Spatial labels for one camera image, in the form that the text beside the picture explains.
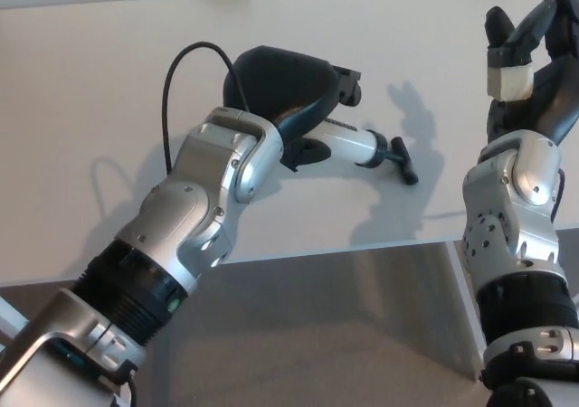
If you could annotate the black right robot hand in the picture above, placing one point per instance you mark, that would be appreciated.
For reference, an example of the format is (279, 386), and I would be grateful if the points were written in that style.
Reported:
(556, 86)

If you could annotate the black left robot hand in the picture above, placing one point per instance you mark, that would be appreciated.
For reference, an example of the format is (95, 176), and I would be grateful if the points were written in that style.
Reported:
(280, 81)

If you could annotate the white black hand air pump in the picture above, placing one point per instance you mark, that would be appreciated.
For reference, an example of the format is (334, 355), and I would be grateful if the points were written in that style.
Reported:
(357, 144)

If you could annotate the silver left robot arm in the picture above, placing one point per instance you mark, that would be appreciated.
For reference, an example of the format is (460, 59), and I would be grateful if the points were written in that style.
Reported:
(203, 176)

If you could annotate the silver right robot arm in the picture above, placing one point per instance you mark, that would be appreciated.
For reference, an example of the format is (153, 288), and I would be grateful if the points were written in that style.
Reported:
(511, 199)

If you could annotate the white desk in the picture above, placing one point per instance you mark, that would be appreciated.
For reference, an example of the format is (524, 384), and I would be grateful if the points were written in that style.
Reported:
(68, 86)

